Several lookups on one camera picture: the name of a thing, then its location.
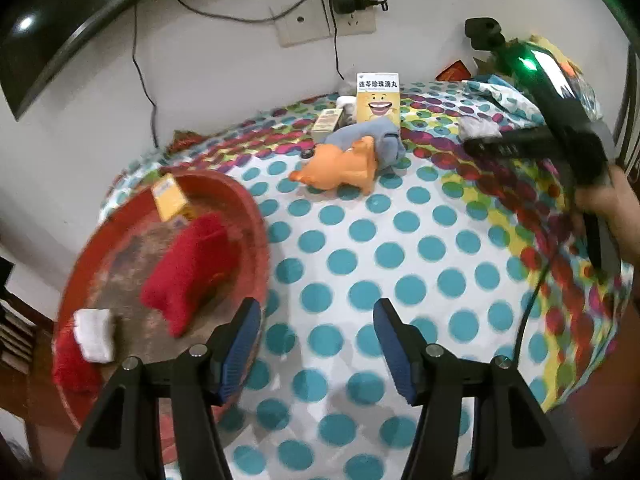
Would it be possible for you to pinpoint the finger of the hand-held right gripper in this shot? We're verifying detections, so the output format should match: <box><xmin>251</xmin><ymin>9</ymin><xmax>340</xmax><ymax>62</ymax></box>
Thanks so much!
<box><xmin>462</xmin><ymin>127</ymin><xmax>556</xmax><ymax>158</ymax></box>

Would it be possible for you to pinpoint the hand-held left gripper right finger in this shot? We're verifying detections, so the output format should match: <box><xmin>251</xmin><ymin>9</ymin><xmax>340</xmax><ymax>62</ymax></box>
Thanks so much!
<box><xmin>372</xmin><ymin>297</ymin><xmax>576</xmax><ymax>480</ymax></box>

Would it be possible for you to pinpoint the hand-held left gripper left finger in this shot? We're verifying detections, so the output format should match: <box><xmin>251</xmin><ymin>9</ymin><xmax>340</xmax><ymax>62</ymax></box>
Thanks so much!
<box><xmin>60</xmin><ymin>297</ymin><xmax>263</xmax><ymax>480</ymax></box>

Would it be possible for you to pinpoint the red sock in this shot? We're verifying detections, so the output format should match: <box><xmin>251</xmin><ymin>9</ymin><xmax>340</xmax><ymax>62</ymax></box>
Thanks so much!
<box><xmin>140</xmin><ymin>212</ymin><xmax>236</xmax><ymax>338</ymax></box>
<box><xmin>52</xmin><ymin>332</ymin><xmax>103</xmax><ymax>393</ymax></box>

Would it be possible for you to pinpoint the light blue sock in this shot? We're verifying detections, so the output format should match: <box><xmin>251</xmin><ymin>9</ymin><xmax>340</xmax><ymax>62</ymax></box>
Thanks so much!
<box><xmin>324</xmin><ymin>119</ymin><xmax>403</xmax><ymax>168</ymax></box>

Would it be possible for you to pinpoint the yellow smiling face box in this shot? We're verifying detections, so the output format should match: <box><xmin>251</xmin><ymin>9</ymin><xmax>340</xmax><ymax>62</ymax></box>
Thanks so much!
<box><xmin>356</xmin><ymin>72</ymin><xmax>402</xmax><ymax>126</ymax></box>

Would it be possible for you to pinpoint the round red tray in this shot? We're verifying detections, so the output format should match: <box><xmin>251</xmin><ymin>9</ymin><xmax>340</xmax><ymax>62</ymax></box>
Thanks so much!
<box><xmin>50</xmin><ymin>170</ymin><xmax>273</xmax><ymax>468</ymax></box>

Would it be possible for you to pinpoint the orange toy pig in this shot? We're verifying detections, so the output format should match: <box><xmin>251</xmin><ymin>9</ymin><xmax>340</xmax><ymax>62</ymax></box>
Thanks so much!
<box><xmin>289</xmin><ymin>135</ymin><xmax>378</xmax><ymax>196</ymax></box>

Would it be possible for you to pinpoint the yellow barcode box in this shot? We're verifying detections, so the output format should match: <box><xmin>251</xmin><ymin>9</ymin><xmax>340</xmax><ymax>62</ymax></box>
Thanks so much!
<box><xmin>152</xmin><ymin>173</ymin><xmax>195</xmax><ymax>222</ymax></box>

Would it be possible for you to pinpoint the person's right hand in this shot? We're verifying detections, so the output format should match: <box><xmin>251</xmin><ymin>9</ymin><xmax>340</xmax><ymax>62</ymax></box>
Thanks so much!
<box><xmin>572</xmin><ymin>165</ymin><xmax>640</xmax><ymax>261</ymax></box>

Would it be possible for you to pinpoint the red packet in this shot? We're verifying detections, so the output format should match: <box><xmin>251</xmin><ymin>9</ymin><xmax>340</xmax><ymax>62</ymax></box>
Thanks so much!
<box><xmin>436</xmin><ymin>59</ymin><xmax>470</xmax><ymax>82</ymax></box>

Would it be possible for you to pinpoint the black stand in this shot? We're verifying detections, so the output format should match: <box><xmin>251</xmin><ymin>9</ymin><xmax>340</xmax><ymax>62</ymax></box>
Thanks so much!
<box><xmin>464</xmin><ymin>16</ymin><xmax>506</xmax><ymax>61</ymax></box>

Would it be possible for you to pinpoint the polka dot tablecloth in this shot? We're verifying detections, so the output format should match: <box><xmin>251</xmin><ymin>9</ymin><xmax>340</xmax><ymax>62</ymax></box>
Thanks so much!
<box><xmin>100</xmin><ymin>77</ymin><xmax>633</xmax><ymax>480</ymax></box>

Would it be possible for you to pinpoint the small beige box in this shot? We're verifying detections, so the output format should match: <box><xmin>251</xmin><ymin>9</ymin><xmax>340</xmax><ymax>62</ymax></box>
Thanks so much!
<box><xmin>311</xmin><ymin>108</ymin><xmax>347</xmax><ymax>143</ymax></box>

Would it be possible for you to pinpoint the red gold ornament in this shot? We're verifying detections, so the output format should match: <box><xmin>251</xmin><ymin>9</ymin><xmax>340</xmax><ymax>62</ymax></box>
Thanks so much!
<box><xmin>170</xmin><ymin>131</ymin><xmax>203</xmax><ymax>153</ymax></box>

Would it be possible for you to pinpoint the dark wooden chair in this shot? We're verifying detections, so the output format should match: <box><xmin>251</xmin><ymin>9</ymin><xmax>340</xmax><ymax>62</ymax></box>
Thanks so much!
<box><xmin>0</xmin><ymin>260</ymin><xmax>56</xmax><ymax>376</ymax></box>

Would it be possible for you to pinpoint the black curved television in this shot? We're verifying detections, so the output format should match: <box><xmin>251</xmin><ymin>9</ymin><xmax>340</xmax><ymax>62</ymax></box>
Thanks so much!
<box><xmin>0</xmin><ymin>0</ymin><xmax>513</xmax><ymax>122</ymax></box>

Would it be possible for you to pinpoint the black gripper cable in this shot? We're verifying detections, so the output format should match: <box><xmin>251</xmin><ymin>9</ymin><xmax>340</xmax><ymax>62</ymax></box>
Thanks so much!
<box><xmin>515</xmin><ymin>252</ymin><xmax>553</xmax><ymax>361</ymax></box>

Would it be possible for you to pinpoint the black adapter cable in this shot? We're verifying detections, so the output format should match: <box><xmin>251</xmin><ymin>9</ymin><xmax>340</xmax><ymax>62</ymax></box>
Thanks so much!
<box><xmin>330</xmin><ymin>12</ymin><xmax>346</xmax><ymax>81</ymax></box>

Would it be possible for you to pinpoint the white wall socket plate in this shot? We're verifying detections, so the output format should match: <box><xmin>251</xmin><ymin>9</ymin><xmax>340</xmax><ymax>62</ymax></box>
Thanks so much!
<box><xmin>270</xmin><ymin>0</ymin><xmax>377</xmax><ymax>48</ymax></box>

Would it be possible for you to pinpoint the black plug cable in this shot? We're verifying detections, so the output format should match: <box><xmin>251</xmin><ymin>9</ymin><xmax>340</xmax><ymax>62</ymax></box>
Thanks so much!
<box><xmin>167</xmin><ymin>0</ymin><xmax>388</xmax><ymax>23</ymax></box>

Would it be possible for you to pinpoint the black television cable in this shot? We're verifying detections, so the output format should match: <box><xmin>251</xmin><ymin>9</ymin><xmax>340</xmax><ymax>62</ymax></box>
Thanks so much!
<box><xmin>131</xmin><ymin>5</ymin><xmax>158</xmax><ymax>148</ymax></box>

